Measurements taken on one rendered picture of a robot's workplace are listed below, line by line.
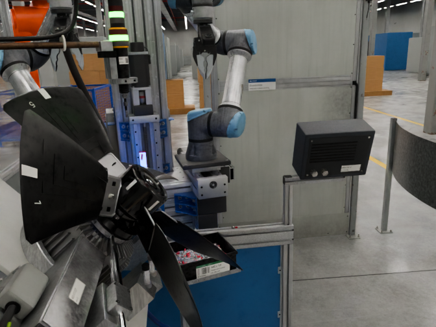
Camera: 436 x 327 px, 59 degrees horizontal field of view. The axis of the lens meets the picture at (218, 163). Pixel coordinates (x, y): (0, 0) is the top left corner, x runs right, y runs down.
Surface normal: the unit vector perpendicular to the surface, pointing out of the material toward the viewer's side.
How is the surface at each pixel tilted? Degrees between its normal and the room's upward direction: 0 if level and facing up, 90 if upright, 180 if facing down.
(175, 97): 90
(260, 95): 90
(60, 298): 50
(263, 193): 90
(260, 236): 90
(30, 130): 68
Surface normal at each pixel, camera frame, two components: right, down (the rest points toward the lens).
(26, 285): 0.73, -0.67
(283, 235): 0.12, 0.27
